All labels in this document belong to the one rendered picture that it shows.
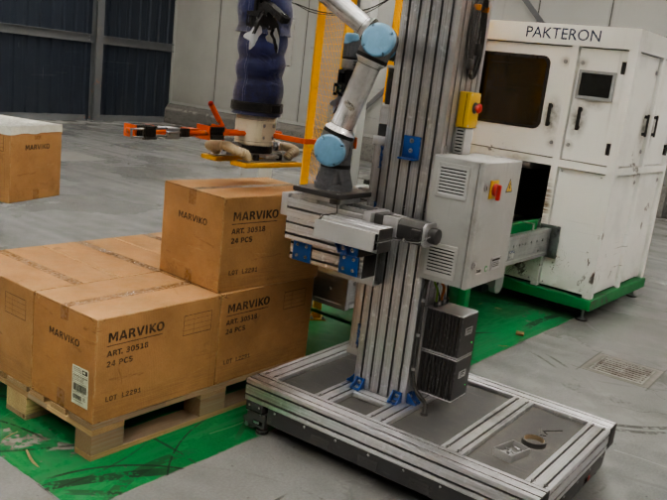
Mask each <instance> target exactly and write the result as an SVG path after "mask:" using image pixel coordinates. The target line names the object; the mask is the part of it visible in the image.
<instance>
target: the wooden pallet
mask: <svg viewBox="0 0 667 500"><path fill-rule="evenodd" d="M305 356H306V355H305ZM305 356H302V357H305ZM302 357H299V358H302ZM299 358H296V359H293V360H290V361H287V362H284V363H280V364H277V365H274V366H271V367H268V368H265V369H262V370H259V371H256V372H253V373H250V374H247V375H244V376H241V377H238V378H235V379H231V380H228V381H225V382H222V383H219V384H216V385H213V386H210V387H207V388H204V389H201V390H198V391H195V392H192V393H189V394H187V395H183V396H180V397H177V398H174V399H171V400H168V401H165V402H162V403H159V404H156V405H153V406H150V407H147V408H144V409H141V410H138V411H134V412H131V413H128V414H125V415H122V416H119V417H116V418H113V419H110V420H107V421H104V422H101V423H98V424H95V425H91V424H90V423H88V422H86V421H85V420H83V419H81V418H80V417H78V416H76V415H75V414H73V413H71V412H70V411H68V410H66V409H64V408H63V407H61V406H59V405H58V404H56V403H54V402H53V401H51V400H49V399H48V398H46V397H44V396H43V395H41V394H39V393H38V392H36V391H34V390H33V389H32V388H29V387H28V386H26V385H24V384H23V383H21V382H19V381H17V380H16V379H14V378H12V377H11V376H9V375H7V374H6V373H4V372H2V371H1V370H0V381H1V382H2V383H4V384H6V385H7V404H6V408H7V409H8V410H10V411H12V412H13V413H15V414H16V415H18V416H19V417H21V418H22V419H24V420H26V421H27V420H29V419H32V418H36V417H39V416H42V415H46V414H49V413H53V414H55V415H56V416H58V417H60V418H61V419H63V420H65V421H66V422H68V423H70V424H71V425H73V426H74V427H75V440H74V452H76V453H77V454H79V455H80V456H82V457H84V458H85V459H87V460H88V461H93V460H96V459H99V458H102V457H103V456H106V455H109V454H111V453H114V452H117V451H120V450H122V449H125V448H128V447H130V446H133V445H136V444H139V443H141V442H144V441H147V440H150V439H152V438H157V437H159V436H162V435H165V434H168V433H170V432H173V431H176V430H178V429H181V428H184V427H187V426H189V425H192V424H195V423H197V422H200V421H203V420H206V419H208V418H211V417H214V416H216V415H219V414H222V413H225V412H227V411H230V410H233V409H235V408H238V407H241V406H244V405H246V401H247V399H245V398H244V397H245V388H243V389H240V390H237V391H235V392H232V393H229V394H226V395H225V391H226V386H229V385H232V384H235V383H238V382H241V381H244V380H246V378H247V377H250V376H253V375H255V374H258V373H261V372H264V371H267V370H269V369H272V368H275V367H277V366H280V365H283V364H286V363H288V362H291V361H294V360H297V359H299ZM182 401H184V408H183V409H182V410H179V411H177V412H174V413H171V414H169V415H166V416H163V417H160V418H157V419H154V420H151V421H148V422H146V423H143V424H140V425H137V426H134V427H131V428H128V429H125V430H124V421H125V420H128V419H131V418H134V417H137V416H140V415H143V414H146V413H149V412H152V411H155V410H158V409H161V408H164V407H167V406H170V405H173V404H176V403H179V402H182Z"/></svg>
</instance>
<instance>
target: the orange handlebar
mask: <svg viewBox="0 0 667 500"><path fill-rule="evenodd" d="M180 128H190V136H197V137H198V136H199V135H207V131H206V130H201V129H199V128H194V127H180ZM166 132H167V131H166V130H156V135H165V134H166ZM245 135H246V132H245V131H238V129H226V130H225V131H224V136H245ZM273 137H274V138H275V139H280V140H285V141H290V142H295V143H299V144H306V145H315V143H316V141H317V140H318V139H303V138H298V137H293V136H288V135H283V134H282V132H281V131H276V130H275V133H274V135H273Z"/></svg>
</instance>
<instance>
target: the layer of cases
mask: <svg viewBox="0 0 667 500"><path fill-rule="evenodd" d="M161 240H162V232H157V233H148V234H139V235H130V236H121V237H114V238H104V239H95V240H86V241H77V242H69V243H60V244H51V245H42V246H33V247H24V248H15V249H6V250H0V370H1V371H2V372H4V373H6V374H7V375H9V376H11V377H12V378H14V379H16V380H17V381H19V382H21V383H23V384H24V385H26V386H28V387H29V388H32V389H33V390H34V391H36V392H38V393H39V394H41V395H43V396H44V397H46V398H48V399H49V400H51V401H53V402H54V403H56V404H58V405H59V406H61V407H63V408H64V409H66V410H68V411H70V412H71V413H73V414H75V415H76V416H78V417H80V418H81V419H83V420H85V421H86V422H88V423H90V424H91V425H95V424H98V423H101V422H104V421H107V420H110V419H113V418H116V417H119V416H122V415H125V414H128V413H131V412H134V411H138V410H141V409H144V408H147V407H150V406H153V405H156V404H159V403H162V402H165V401H168V400H171V399H174V398H177V397H180V396H183V395H187V394H189V393H192V392H195V391H198V390H201V389H204V388H207V387H210V386H213V385H216V384H219V383H222V382H225V381H228V380H231V379H235V378H238V377H241V376H244V375H247V374H250V373H253V372H256V371H259V370H262V369H265V368H268V367H271V366H274V365H277V364H280V363H284V362H287V361H290V360H293V359H296V358H299V357H302V356H305V355H306V348H307V340H308V331H309V322H310V313H311V305H312V296H313V287H314V278H315V277H314V278H308V279H302V280H296V281H290V282H284V283H278V284H272V285H266V286H260V287H255V288H249V289H243V290H237V291H231V292H225V293H219V294H217V293H214V292H212V291H210V290H207V289H205V288H202V287H200V286H198V285H195V284H193V283H190V282H188V281H186V280H183V279H181V278H179V277H176V276H174V275H171V274H169V273H167V272H164V271H162V270H160V255H161Z"/></svg>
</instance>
